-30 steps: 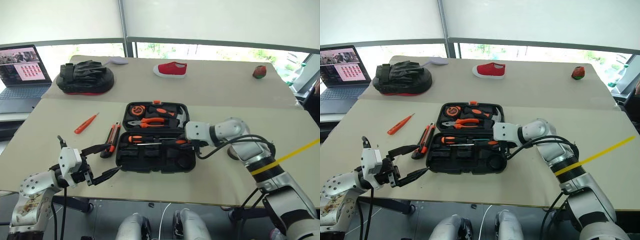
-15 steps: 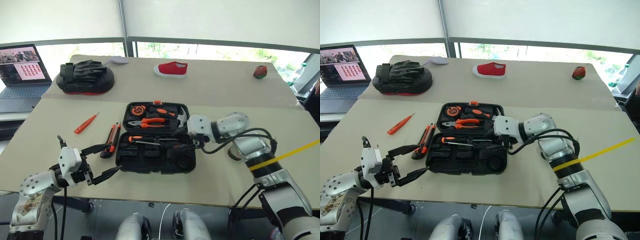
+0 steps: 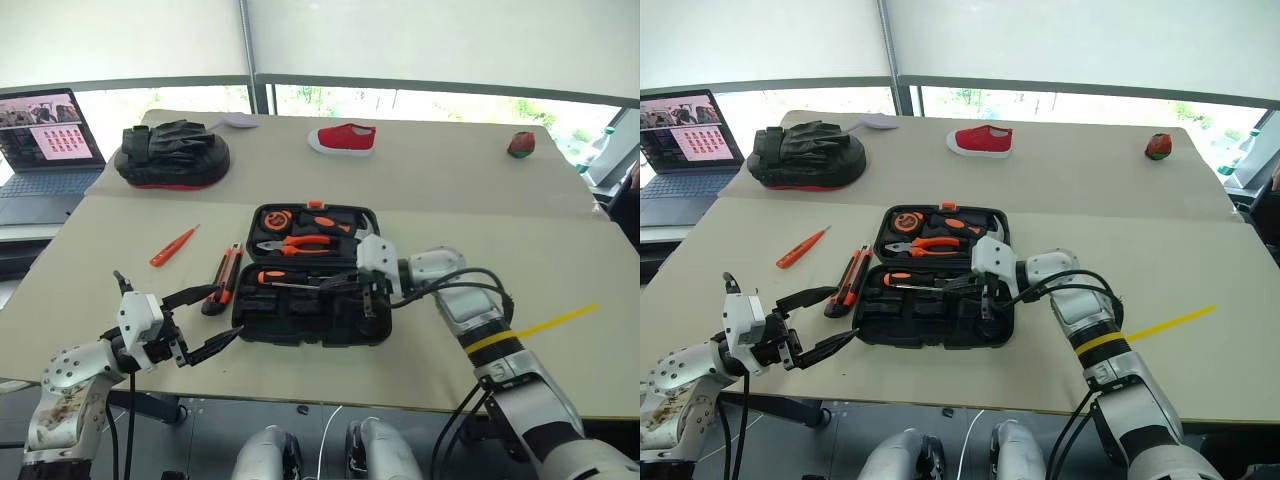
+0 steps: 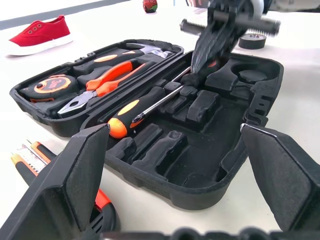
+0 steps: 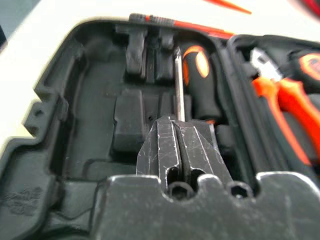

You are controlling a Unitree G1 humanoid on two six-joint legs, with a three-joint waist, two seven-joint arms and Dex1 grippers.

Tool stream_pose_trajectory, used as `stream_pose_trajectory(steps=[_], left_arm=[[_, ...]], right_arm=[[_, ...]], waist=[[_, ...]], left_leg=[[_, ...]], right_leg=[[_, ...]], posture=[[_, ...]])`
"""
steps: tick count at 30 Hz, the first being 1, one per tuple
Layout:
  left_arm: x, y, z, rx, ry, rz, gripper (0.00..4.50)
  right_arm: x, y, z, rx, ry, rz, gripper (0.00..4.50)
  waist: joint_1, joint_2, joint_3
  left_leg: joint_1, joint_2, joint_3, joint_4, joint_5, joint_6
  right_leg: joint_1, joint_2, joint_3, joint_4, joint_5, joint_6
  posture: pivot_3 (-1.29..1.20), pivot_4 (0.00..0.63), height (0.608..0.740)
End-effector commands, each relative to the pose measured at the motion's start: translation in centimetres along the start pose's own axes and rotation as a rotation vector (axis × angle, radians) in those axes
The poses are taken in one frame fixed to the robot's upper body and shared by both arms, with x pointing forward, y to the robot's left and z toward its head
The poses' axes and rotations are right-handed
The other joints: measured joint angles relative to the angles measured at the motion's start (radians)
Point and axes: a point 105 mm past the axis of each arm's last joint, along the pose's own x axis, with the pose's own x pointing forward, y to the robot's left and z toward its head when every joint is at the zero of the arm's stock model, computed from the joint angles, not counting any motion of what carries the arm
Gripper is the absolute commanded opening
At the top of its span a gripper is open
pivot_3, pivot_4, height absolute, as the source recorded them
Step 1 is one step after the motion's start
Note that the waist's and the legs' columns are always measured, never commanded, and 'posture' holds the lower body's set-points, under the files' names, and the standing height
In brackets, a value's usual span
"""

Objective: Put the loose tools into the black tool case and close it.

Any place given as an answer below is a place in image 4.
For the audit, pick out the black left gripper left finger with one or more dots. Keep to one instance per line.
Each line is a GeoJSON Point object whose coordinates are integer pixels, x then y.
{"type": "Point", "coordinates": [50, 200]}

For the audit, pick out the red green strawberry toy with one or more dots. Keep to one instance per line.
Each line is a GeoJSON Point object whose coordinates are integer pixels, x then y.
{"type": "Point", "coordinates": [150, 5]}

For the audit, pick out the black tape roll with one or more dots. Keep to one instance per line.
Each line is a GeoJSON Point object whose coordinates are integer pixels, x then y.
{"type": "Point", "coordinates": [252, 41]}

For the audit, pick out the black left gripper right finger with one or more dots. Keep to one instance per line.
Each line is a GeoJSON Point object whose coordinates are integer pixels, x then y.
{"type": "Point", "coordinates": [287, 180]}

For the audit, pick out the black plastic tool case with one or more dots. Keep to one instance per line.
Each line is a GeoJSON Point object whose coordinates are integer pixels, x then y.
{"type": "Point", "coordinates": [200, 155]}

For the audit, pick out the small silver metal tool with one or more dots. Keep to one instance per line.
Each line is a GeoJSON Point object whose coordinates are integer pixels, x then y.
{"type": "Point", "coordinates": [162, 53]}

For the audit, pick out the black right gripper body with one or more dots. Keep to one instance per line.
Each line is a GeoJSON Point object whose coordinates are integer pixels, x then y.
{"type": "Point", "coordinates": [225, 15]}

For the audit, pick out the black orange tape measure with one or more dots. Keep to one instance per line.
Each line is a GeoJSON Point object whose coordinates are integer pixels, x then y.
{"type": "Point", "coordinates": [53, 83]}

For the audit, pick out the red canvas shoe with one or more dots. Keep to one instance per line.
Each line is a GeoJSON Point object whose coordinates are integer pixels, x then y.
{"type": "Point", "coordinates": [45, 32]}

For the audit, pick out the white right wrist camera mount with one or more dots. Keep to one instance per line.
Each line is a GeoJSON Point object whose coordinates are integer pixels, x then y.
{"type": "Point", "coordinates": [257, 6]}

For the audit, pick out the black orange screwdriver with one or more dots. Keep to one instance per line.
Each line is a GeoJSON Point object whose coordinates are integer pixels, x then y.
{"type": "Point", "coordinates": [193, 79]}
{"type": "Point", "coordinates": [140, 105]}

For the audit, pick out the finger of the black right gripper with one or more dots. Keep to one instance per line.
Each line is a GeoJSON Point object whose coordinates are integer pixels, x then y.
{"type": "Point", "coordinates": [231, 41]}
{"type": "Point", "coordinates": [205, 52]}

